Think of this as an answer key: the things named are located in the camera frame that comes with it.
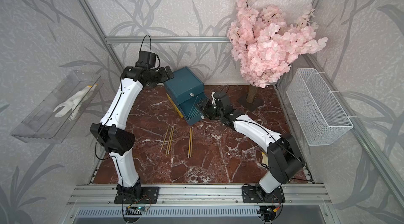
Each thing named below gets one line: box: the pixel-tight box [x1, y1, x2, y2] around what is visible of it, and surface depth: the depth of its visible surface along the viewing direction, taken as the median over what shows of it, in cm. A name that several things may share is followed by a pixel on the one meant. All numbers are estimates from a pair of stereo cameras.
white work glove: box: [53, 84, 98, 120], surface depth 68 cm
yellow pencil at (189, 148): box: [187, 127, 192, 159], surface depth 91 cm
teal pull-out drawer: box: [177, 92, 209, 126], surface depth 96 cm
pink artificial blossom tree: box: [227, 0, 328, 104], surface depth 68 cm
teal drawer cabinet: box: [163, 66, 208, 116], surface depth 93 cm
